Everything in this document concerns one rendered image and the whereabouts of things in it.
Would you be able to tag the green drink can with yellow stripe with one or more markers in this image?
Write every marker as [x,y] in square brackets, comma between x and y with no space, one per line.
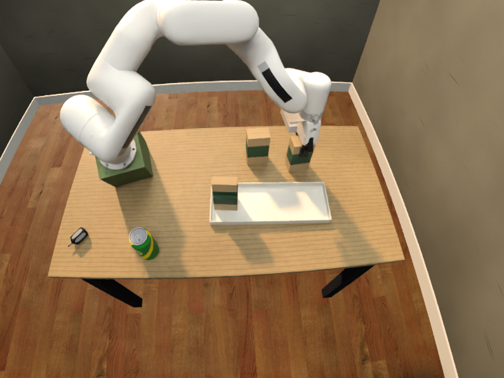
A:
[143,243]

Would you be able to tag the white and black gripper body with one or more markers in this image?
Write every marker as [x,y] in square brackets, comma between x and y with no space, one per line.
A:
[306,130]

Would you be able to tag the tan box with dark green band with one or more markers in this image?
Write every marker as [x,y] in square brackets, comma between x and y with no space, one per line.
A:
[293,161]
[225,193]
[257,145]

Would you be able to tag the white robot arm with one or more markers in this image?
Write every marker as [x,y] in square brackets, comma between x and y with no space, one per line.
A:
[113,78]

